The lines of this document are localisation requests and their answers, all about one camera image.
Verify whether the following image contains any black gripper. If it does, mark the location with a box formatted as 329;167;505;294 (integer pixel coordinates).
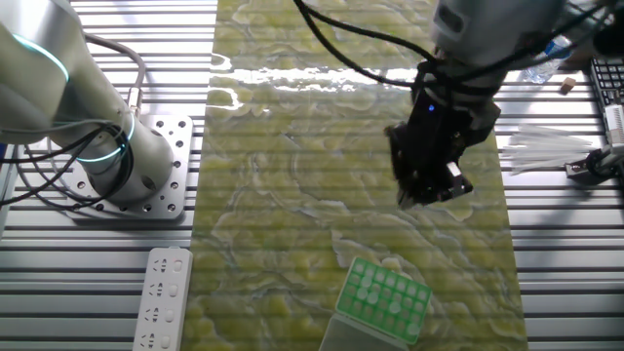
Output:
383;77;494;210

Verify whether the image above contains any pile of clear pipette tips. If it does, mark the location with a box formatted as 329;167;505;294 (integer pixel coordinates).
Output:
499;124;596;176

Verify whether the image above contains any green pipette tip holder box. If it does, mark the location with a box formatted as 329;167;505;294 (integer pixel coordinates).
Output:
319;256;434;351

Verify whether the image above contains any green marble pattern mat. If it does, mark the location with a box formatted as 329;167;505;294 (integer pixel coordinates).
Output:
182;0;530;351

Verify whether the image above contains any clear water bottle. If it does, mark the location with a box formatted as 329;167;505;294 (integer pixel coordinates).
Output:
519;36;571;85

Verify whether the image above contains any black keyboard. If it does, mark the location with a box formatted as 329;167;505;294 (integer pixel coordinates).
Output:
589;58;624;108

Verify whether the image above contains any white power strip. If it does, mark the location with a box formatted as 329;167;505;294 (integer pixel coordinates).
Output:
132;247;194;351

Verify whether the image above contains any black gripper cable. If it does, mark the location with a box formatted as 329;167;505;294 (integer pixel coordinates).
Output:
301;4;443;64

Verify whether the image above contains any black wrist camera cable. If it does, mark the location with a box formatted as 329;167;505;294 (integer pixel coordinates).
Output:
292;0;425;90

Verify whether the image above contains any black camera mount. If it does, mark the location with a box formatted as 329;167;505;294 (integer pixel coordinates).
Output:
565;145;624;185

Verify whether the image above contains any small silver camera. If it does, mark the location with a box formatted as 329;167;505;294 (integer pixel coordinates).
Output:
603;102;624;147

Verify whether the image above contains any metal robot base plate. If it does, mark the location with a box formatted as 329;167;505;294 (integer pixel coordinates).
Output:
60;114;195;220

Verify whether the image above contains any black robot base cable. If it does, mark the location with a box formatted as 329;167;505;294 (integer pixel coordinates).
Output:
0;121;136;209

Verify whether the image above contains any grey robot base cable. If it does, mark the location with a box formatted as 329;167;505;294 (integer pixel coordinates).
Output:
82;32;147;118

